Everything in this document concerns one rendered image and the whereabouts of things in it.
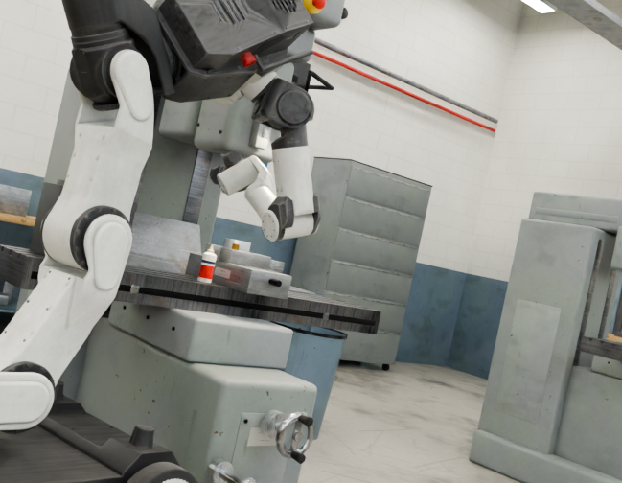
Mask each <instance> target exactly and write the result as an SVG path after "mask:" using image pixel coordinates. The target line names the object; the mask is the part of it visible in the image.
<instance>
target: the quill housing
mask: <svg viewBox="0 0 622 483"><path fill-rule="evenodd" d="M293 71H294V66H293V64H292V62H289V63H287V64H285V65H284V66H283V67H281V68H280V69H279V70H278V71H277V72H276V74H277V75H278V76H279V77H278V78H280V79H283V80H285V81H288V82H290V83H291V81H292V76H293ZM255 103H256V101H255V102H254V103H252V102H251V101H250V100H249V99H248V98H247V97H246V96H244V97H242V98H241V99H239V100H237V101H236V102H234V103H217V102H214V101H212V100H211V99H210V100H202V105H201V109H200V113H199V118H198V122H197V127H196V135H195V145H196V147H197V148H198V149H200V150H205V151H209V152H212V153H215V154H218V155H219V154H220V153H229V152H231V151H233V150H236V151H238V152H239V153H240V154H241V157H243V158H248V157H250V156H252V155H254V156H257V157H258V158H259V159H260V161H261V162H262V163H270V162H272V161H273V158H272V149H271V143H272V142H273V141H274V140H276V139H277V138H279V137H280V134H281V132H280V131H277V130H274V129H272V128H270V129H269V133H268V137H267V140H268V142H267V146H266V149H255V148H252V147H249V146H248V144H249V139H250V134H251V130H252V126H253V121H254V120H252V118H251V115H252V112H253V108H254V106H255Z"/></svg>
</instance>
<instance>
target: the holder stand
mask: <svg viewBox="0 0 622 483"><path fill-rule="evenodd" d="M64 183H65V180H60V179H58V181H57V184H55V183H49V182H44V183H43V188H42V192H41V197H40V201H39V205H38V210H37V214H36V219H35V227H34V231H33V235H32V240H31V244H30V250H31V251H33V252H35V253H37V254H40V255H43V256H45V252H44V248H43V246H42V243H41V238H40V227H41V223H42V221H43V219H44V217H45V216H46V214H47V212H48V211H49V210H50V209H51V208H52V207H53V206H54V205H55V204H56V203H57V201H58V198H59V197H60V195H61V192H62V189H63V186H64ZM136 206H137V202H136V201H133V204H132V207H131V211H130V217H129V223H130V226H131V228H132V223H133V219H134V215H135V210H136Z"/></svg>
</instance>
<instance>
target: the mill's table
mask: <svg viewBox="0 0 622 483"><path fill-rule="evenodd" d="M44 259H45V256H43V255H40V254H37V253H35V252H33V251H31V250H30V249H26V248H20V247H14V246H8V245H3V244H0V279H2V280H4V281H6V282H8V283H10V284H12V285H14V286H16V287H18V288H22V289H29V290H34V289H35V288H36V286H37V285H38V271H39V267H40V264H41V263H42V262H43V260H44ZM113 301H120V302H127V303H134V304H142V305H150V306H157V307H164V308H172V309H180V310H187V311H201V312H209V313H216V314H224V315H232V316H238V317H246V318H254V319H262V320H269V321H276V322H284V323H291V324H299V325H307V326H314V327H321V328H329V329H337V330H344V331H351V332H359V333H367V334H377V331H378V326H379V323H380V314H381V311H378V310H372V309H369V308H365V307H363V306H358V305H355V304H352V303H348V302H345V301H341V300H338V299H333V298H327V297H320V296H314V295H308V294H303V293H297V292H291V291H289V292H288V299H281V298H275V297H268V296H263V295H256V294H250V293H245V292H242V291H239V290H236V289H233V288H230V287H225V286H222V285H219V284H216V283H212V282H211V283H204V282H200V281H199V280H198V278H197V277H194V276H191V275H185V274H179V273H173V272H168V271H162V270H155V269H149V268H143V267H138V266H132V265H126V266H125V270H124V273H123V276H122V279H121V282H120V284H119V287H118V290H117V294H116V297H115V298H114V300H113Z"/></svg>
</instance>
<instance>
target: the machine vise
mask: <svg viewBox="0 0 622 483"><path fill-rule="evenodd" d="M211 245H213V250H214V254H215V255H217V258H216V263H215V268H214V272H213V277H212V281H211V282H212V283H216V284H219V285H222V286H225V287H228V288H233V289H236V290H239V291H242V292H245V293H250V294H256V295H263V296H268V297H275V298H281V299H288V292H289V288H290V283H291V278H292V277H291V276H289V275H286V274H282V273H278V272H275V271H271V270H267V269H262V268H257V267H251V266H246V265H241V264H231V263H227V262H224V261H220V260H219V254H220V250H221V248H222V247H224V246H219V245H214V244H210V243H206V246H205V251H204V253H205V252H207V250H208V249H210V247H211ZM202 256H203V255H201V254H196V253H192V252H191V253H190V255H189V260H188V263H187V268H186V274H188V275H191V276H194V277H197V278H198V274H199V270H200V265H201V261H202ZM271 278H273V279H277V280H280V281H281V282H282V285H281V286H280V287H275V286H273V285H271V284H270V283H269V282H268V281H269V279H271Z"/></svg>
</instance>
